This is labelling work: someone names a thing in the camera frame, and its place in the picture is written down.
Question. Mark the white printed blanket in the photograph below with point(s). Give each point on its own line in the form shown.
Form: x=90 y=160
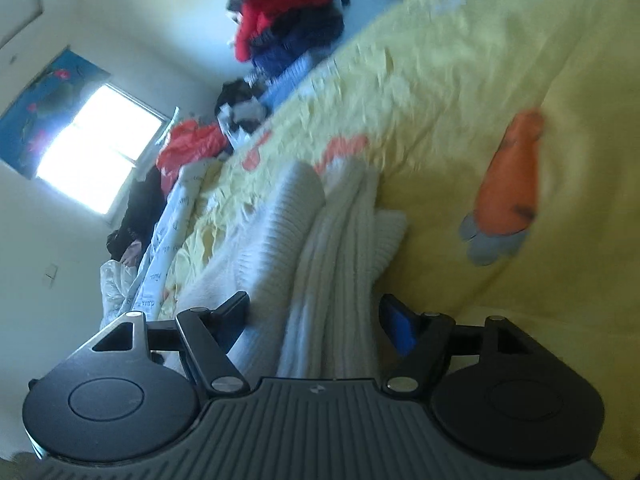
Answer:
x=125 y=288

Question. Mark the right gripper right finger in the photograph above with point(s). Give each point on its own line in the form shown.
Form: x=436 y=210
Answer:
x=422 y=342

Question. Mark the red jacket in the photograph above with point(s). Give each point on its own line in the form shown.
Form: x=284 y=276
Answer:
x=257 y=15

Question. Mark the black and white garment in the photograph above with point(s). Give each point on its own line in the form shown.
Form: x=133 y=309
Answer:
x=239 y=111

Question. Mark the bright window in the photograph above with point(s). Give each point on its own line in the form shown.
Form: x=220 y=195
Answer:
x=92 y=159

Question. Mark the pile of dark clothes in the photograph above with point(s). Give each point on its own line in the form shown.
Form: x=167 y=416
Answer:
x=292 y=34

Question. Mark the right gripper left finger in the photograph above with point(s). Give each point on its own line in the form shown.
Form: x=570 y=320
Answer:
x=206 y=337

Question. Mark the blue floral window curtain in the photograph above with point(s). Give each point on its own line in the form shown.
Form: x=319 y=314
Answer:
x=48 y=105

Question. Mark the light blue knitted garment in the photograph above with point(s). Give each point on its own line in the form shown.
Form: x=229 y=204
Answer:
x=288 y=81

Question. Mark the yellow cartoon bed sheet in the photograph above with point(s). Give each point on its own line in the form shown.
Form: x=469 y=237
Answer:
x=425 y=93

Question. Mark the white knitted sweater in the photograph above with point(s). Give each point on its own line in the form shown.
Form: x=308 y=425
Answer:
x=308 y=258

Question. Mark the red plastic bag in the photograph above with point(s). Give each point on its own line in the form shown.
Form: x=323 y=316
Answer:
x=188 y=142

